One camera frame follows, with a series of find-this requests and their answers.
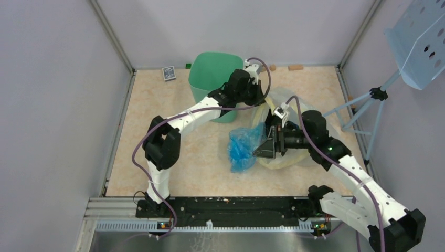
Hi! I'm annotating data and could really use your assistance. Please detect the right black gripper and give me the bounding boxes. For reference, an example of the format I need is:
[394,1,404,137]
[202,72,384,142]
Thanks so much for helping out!
[252,123,313,159]

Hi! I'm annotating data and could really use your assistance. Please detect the light blue tripod stand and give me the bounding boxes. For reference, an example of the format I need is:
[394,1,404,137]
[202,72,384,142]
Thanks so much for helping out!
[323,70,400,165]

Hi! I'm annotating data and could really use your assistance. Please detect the white toothed cable strip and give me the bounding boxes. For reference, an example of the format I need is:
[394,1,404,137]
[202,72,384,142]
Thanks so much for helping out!
[96,220,313,233]

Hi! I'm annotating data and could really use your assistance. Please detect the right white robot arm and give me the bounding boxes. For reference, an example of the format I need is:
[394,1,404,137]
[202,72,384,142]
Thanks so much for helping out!
[253,109,426,251]

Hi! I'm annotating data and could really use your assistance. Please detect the blue plastic trash bag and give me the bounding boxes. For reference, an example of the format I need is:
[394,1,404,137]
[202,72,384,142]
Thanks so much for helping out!
[227,122,266,173]

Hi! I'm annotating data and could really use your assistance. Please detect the clear yellow plastic bag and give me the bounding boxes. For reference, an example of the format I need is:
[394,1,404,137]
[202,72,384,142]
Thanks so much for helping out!
[217,87,345,171]

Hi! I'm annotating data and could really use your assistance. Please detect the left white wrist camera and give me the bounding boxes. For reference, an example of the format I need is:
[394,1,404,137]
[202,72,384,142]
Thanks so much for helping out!
[243,59,262,85]

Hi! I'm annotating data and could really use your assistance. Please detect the green plastic trash bin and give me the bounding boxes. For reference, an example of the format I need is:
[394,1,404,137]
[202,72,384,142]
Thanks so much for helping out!
[188,52,244,103]

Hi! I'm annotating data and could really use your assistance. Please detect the perforated light blue panel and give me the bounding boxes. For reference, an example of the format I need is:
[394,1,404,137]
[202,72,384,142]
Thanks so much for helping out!
[385,0,444,90]

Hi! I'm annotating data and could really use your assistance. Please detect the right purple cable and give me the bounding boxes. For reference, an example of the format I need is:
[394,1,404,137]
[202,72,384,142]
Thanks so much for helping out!
[285,95,387,252]

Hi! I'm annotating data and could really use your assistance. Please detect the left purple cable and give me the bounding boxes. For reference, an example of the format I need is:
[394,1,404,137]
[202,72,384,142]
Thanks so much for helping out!
[131,57,272,240]

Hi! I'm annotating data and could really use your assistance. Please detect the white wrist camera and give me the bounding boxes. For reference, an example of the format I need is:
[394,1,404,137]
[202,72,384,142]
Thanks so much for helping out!
[243,59,262,85]
[272,102,289,127]

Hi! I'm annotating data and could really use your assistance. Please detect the playing card box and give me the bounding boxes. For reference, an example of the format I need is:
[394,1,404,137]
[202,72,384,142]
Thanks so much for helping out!
[162,66,176,82]

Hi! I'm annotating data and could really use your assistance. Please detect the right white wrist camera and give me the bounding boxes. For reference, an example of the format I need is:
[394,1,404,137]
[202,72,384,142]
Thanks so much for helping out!
[272,102,289,127]

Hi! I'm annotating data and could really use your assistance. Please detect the purple cable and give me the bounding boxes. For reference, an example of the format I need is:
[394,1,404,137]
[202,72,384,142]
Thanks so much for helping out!
[131,57,272,240]
[285,95,387,252]

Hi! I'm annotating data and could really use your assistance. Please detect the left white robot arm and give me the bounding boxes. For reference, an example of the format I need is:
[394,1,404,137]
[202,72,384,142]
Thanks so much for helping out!
[142,64,266,217]

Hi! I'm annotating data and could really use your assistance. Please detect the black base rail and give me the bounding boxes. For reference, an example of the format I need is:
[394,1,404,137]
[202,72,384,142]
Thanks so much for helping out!
[135,196,327,228]

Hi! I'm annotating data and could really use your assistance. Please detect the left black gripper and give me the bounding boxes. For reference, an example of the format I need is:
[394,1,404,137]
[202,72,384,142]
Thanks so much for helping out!
[235,78,266,107]

